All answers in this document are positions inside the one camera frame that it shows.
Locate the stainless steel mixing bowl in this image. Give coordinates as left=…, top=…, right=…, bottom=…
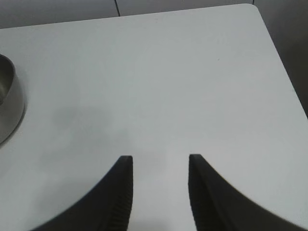
left=0, top=53, right=26, bottom=145

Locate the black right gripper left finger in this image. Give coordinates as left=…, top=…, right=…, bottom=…
left=30, top=155, right=134, bottom=231

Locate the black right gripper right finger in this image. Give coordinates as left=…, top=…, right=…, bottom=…
left=188, top=154, right=308, bottom=231

